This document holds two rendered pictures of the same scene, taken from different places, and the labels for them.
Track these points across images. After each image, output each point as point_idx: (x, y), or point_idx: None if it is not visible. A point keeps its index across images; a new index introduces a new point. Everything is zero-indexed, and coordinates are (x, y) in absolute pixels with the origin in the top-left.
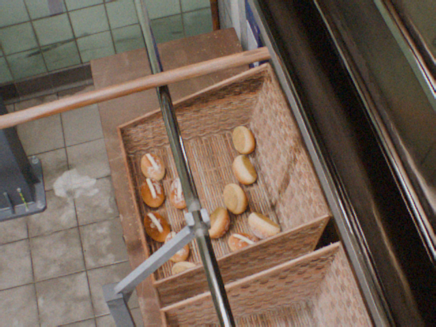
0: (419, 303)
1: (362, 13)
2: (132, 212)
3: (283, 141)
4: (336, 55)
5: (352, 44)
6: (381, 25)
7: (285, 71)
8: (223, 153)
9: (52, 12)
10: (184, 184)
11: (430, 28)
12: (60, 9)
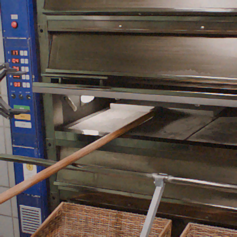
0: None
1: (175, 55)
2: None
3: (103, 227)
4: (174, 78)
5: (177, 71)
6: (191, 48)
7: (160, 90)
8: None
9: (25, 110)
10: (139, 172)
11: None
12: (27, 109)
